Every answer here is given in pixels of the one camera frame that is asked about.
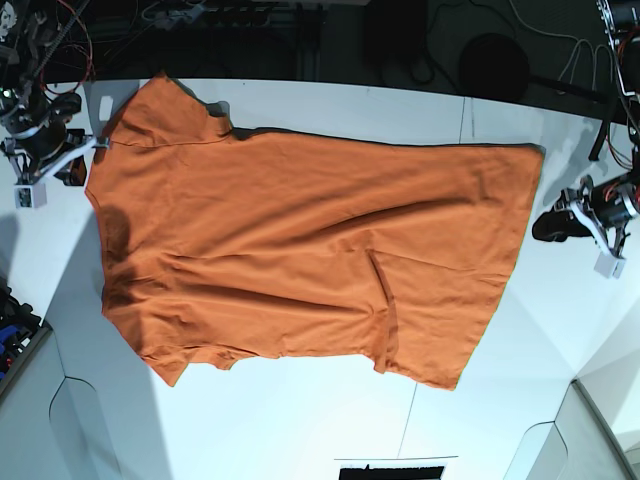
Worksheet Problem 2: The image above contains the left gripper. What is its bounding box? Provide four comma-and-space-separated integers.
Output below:
532, 174, 639, 257

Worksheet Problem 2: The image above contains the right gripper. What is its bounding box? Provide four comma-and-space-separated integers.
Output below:
1, 92, 110, 186

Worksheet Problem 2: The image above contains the orange t-shirt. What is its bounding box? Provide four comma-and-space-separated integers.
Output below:
86, 76, 544, 390

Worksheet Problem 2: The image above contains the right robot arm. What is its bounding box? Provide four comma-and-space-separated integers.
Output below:
1, 1, 109, 188

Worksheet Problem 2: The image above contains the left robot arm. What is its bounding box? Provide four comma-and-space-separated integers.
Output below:
532, 1, 639, 262

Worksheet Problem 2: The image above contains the black round stool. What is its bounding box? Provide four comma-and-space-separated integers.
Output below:
458, 33, 530, 102

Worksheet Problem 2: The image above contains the bin of blue black items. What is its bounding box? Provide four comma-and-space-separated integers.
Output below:
1, 278, 44, 380

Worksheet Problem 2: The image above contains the black slot plate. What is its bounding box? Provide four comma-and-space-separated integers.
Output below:
334, 456, 458, 480

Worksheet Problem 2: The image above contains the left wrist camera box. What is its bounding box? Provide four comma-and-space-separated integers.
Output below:
594, 253, 626, 279

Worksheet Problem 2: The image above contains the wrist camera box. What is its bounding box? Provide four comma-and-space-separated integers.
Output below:
14, 183, 47, 209
594, 253, 626, 279

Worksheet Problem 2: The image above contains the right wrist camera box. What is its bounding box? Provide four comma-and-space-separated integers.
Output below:
14, 183, 47, 209

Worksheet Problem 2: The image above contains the white cable loop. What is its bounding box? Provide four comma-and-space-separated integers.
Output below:
509, 0, 616, 91

